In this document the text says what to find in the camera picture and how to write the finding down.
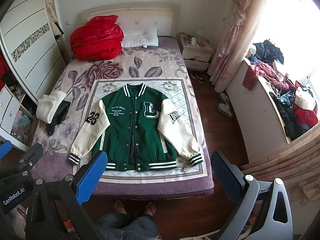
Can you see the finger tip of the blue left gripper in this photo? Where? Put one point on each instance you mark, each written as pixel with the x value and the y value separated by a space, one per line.
pixel 5 148

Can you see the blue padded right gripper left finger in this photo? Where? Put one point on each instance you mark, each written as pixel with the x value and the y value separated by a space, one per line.
pixel 43 219

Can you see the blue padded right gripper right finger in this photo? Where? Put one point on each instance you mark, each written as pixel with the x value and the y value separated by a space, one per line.
pixel 274 219

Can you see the green cream varsity jacket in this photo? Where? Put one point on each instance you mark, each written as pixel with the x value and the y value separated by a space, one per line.
pixel 139 129

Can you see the clothes pile on windowsill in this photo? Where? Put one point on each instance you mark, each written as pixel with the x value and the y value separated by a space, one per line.
pixel 295 102

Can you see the white drawer unit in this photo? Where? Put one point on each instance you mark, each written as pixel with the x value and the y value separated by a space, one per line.
pixel 12 111

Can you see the black folded garment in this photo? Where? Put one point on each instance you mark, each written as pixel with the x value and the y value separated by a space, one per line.
pixel 58 117

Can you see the white sliding-door wardrobe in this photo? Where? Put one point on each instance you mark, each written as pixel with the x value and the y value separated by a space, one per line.
pixel 28 43

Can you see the person's bare feet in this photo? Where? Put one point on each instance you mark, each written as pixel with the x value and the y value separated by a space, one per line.
pixel 135 208

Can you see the white slipper near bed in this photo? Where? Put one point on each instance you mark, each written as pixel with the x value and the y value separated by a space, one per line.
pixel 225 110

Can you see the red quilted duvet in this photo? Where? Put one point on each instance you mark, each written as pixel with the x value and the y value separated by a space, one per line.
pixel 98 39

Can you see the dark shoes by nightstand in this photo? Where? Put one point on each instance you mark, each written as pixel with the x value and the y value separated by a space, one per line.
pixel 198 78

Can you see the white pillow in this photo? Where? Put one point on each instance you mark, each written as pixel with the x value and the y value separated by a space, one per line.
pixel 140 37

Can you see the white bedside table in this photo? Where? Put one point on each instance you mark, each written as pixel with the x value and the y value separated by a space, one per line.
pixel 196 55

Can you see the cream bed headboard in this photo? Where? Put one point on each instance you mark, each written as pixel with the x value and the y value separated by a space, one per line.
pixel 161 15

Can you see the pink floral curtain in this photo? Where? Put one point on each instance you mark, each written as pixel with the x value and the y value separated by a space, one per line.
pixel 234 42

